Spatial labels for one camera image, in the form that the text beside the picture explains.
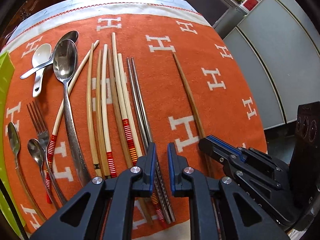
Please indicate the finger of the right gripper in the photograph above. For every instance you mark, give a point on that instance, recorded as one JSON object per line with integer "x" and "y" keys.
{"x": 230, "y": 157}

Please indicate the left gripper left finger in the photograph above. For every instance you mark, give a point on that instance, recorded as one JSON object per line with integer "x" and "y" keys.
{"x": 103, "y": 209}

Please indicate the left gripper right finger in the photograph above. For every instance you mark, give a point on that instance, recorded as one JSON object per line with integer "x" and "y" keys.
{"x": 219, "y": 208}

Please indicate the large steel spoon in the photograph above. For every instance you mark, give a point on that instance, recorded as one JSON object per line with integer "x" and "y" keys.
{"x": 64, "y": 70}

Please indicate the black appliance with dials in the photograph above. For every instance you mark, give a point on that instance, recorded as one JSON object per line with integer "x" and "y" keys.
{"x": 305, "y": 158}

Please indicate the plain bamboo chopstick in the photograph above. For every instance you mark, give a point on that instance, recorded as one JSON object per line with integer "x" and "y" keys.
{"x": 89, "y": 108}

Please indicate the steel chopstick left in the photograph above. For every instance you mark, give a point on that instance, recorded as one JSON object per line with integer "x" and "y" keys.
{"x": 139, "y": 117}

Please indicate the steel chopstick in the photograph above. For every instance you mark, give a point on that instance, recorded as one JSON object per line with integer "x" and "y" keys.
{"x": 139, "y": 117}
{"x": 159, "y": 181}

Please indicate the orange-banded chopstick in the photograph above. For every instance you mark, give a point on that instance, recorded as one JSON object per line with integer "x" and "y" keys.
{"x": 128, "y": 122}

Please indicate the long red-banded chopstick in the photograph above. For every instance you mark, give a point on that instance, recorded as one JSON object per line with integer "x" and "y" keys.
{"x": 117, "y": 75}

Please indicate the lone brown wooden chopstick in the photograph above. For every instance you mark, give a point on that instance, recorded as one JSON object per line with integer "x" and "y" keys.
{"x": 194, "y": 111}

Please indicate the red-banded bamboo chopstick left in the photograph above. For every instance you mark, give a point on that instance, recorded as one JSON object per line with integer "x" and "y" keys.
{"x": 60, "y": 113}

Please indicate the small steel teaspoon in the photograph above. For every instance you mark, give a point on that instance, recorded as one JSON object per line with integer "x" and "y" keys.
{"x": 37, "y": 154}
{"x": 15, "y": 145}

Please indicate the lime green plastic tray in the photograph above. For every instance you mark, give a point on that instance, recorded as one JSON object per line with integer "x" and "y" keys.
{"x": 7, "y": 71}

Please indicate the steel fork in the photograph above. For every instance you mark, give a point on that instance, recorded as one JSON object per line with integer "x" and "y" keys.
{"x": 47, "y": 145}

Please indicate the dark bamboo chopstick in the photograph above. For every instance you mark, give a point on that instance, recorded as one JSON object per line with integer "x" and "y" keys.
{"x": 101, "y": 140}

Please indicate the steel chopstick right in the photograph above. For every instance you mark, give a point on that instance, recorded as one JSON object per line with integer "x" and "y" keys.
{"x": 159, "y": 181}

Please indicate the small steel teaspoon left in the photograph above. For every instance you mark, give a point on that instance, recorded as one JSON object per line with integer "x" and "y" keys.
{"x": 15, "y": 145}

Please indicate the grey cabinet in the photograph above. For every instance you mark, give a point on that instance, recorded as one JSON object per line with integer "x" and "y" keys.
{"x": 277, "y": 49}

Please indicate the steel spoon behind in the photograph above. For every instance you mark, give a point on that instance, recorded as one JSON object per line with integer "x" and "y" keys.
{"x": 64, "y": 47}

